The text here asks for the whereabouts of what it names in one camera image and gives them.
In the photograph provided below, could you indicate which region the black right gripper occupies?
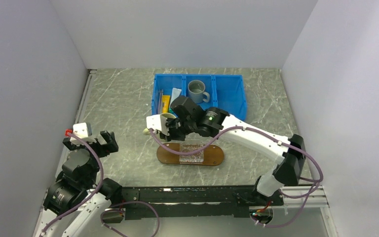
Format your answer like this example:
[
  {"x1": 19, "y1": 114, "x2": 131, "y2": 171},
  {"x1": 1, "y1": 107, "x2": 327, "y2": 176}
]
[{"x1": 159, "y1": 117, "x2": 195, "y2": 142}]

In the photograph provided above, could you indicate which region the light green ceramic mug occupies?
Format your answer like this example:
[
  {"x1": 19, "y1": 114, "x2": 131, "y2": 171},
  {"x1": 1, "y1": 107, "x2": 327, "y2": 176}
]
[{"x1": 143, "y1": 113, "x2": 176, "y2": 135}]

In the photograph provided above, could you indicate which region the clear glass toothbrush holder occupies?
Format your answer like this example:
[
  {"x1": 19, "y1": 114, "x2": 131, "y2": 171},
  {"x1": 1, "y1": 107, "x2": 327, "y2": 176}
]
[{"x1": 179, "y1": 141, "x2": 205, "y2": 164}]

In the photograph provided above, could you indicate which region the brown oval wooden tray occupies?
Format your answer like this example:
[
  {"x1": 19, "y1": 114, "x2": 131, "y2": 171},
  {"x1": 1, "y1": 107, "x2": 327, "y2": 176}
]
[{"x1": 156, "y1": 143, "x2": 225, "y2": 166}]

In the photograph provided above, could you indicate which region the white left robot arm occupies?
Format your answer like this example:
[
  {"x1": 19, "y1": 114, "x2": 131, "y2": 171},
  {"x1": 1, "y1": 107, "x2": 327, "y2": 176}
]
[{"x1": 37, "y1": 129, "x2": 123, "y2": 237}]

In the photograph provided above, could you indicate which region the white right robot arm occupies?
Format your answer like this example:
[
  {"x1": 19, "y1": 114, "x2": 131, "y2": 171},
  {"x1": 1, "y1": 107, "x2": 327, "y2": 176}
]
[{"x1": 160, "y1": 96, "x2": 306, "y2": 205}]

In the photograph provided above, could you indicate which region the white toothpaste tube green cap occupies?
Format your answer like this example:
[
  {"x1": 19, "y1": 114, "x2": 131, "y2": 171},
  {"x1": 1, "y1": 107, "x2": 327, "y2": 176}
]
[{"x1": 170, "y1": 88, "x2": 182, "y2": 104}]

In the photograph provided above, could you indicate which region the grey toothbrush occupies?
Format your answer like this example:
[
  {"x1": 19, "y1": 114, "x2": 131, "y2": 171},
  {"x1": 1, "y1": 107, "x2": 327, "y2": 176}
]
[{"x1": 157, "y1": 89, "x2": 163, "y2": 114}]

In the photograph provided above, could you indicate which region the yellow orange tube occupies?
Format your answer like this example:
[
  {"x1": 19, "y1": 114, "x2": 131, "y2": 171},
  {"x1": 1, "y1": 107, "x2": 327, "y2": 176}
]
[{"x1": 161, "y1": 95, "x2": 171, "y2": 113}]

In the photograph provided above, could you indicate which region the grey ceramic mug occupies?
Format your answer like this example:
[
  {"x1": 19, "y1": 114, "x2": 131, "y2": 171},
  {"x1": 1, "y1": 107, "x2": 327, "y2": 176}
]
[{"x1": 188, "y1": 80, "x2": 210, "y2": 104}]

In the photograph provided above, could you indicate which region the blue middle storage bin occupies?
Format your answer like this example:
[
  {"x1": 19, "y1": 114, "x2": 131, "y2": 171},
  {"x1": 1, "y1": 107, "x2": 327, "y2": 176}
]
[{"x1": 181, "y1": 75, "x2": 218, "y2": 109}]

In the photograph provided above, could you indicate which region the blue storage bin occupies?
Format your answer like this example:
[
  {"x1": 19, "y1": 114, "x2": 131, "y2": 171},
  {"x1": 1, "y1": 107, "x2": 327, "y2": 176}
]
[
  {"x1": 181, "y1": 75, "x2": 218, "y2": 109},
  {"x1": 151, "y1": 74, "x2": 187, "y2": 115},
  {"x1": 213, "y1": 75, "x2": 247, "y2": 121}
]

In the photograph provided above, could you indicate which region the blue left storage bin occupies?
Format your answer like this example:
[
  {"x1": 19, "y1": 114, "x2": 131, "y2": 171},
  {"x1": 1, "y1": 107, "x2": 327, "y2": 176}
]
[{"x1": 151, "y1": 74, "x2": 187, "y2": 115}]

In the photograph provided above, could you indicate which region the blue right storage bin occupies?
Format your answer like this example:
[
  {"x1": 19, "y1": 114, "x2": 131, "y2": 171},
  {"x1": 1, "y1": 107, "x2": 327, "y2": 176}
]
[{"x1": 213, "y1": 75, "x2": 247, "y2": 121}]

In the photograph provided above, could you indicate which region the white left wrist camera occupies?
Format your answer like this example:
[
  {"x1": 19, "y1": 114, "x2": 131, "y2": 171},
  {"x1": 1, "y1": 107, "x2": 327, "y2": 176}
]
[{"x1": 65, "y1": 122, "x2": 94, "y2": 145}]

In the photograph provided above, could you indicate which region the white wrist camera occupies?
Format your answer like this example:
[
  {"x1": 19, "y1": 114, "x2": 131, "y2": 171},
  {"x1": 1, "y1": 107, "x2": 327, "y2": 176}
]
[
  {"x1": 65, "y1": 122, "x2": 94, "y2": 145},
  {"x1": 146, "y1": 114, "x2": 169, "y2": 136}
]

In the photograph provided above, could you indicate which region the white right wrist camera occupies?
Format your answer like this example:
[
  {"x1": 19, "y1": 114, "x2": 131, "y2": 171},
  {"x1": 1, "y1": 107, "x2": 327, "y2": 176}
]
[{"x1": 146, "y1": 114, "x2": 169, "y2": 136}]

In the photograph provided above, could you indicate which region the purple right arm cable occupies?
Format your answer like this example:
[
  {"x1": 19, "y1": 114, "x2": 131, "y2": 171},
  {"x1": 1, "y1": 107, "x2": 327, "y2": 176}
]
[{"x1": 149, "y1": 125, "x2": 324, "y2": 229}]

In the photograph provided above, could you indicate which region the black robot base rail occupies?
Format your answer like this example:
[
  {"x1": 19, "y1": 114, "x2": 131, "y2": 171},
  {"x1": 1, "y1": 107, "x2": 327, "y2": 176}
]
[{"x1": 110, "y1": 185, "x2": 284, "y2": 220}]

